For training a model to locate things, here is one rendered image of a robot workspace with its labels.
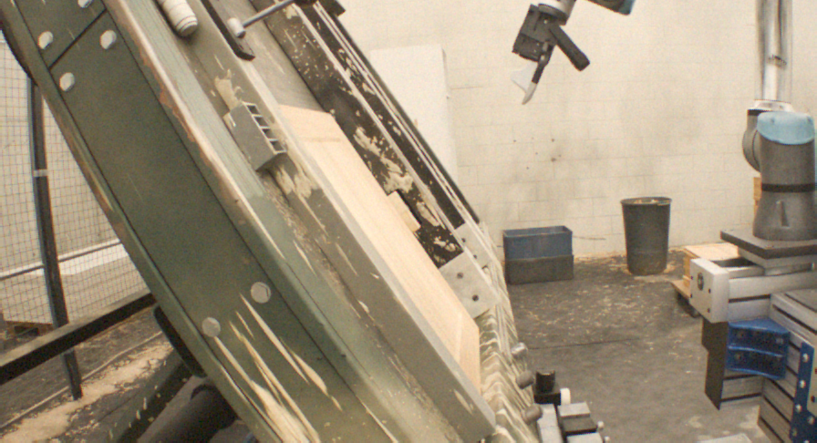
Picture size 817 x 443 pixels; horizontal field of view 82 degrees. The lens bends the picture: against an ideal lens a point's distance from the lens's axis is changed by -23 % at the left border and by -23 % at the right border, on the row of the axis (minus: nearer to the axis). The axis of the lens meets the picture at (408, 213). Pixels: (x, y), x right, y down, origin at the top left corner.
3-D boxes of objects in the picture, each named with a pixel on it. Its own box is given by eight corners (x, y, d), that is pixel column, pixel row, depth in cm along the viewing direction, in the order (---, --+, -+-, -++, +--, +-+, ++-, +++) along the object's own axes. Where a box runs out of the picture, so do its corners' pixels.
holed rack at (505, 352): (510, 366, 95) (512, 365, 95) (501, 353, 95) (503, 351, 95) (486, 227, 258) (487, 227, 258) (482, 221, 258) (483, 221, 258)
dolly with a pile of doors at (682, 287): (758, 312, 340) (760, 254, 336) (692, 320, 348) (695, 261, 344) (727, 291, 400) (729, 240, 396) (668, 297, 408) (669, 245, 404)
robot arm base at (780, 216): (801, 225, 99) (800, 178, 98) (839, 237, 84) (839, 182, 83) (740, 231, 101) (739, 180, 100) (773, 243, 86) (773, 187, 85)
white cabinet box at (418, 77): (460, 298, 480) (440, 43, 458) (389, 301, 489) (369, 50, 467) (464, 281, 540) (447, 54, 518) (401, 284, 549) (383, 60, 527)
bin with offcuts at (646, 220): (679, 273, 475) (679, 200, 468) (627, 278, 482) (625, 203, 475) (664, 262, 526) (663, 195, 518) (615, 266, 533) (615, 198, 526)
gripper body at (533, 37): (510, 55, 122) (529, 7, 120) (546, 71, 121) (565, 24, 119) (511, 49, 114) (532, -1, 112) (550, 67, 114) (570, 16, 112)
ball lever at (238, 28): (234, 38, 63) (328, -9, 68) (220, 15, 63) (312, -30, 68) (232, 52, 67) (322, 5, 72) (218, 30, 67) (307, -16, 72)
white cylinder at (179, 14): (146, -11, 60) (174, 36, 60) (164, -27, 60) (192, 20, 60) (158, -6, 63) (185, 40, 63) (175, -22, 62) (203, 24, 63)
